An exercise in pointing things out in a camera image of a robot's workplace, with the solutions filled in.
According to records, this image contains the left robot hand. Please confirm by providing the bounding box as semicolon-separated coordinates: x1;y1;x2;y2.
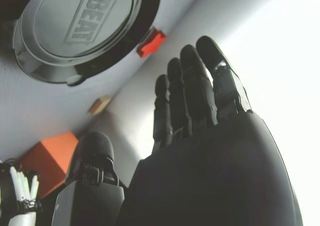
51;35;305;226

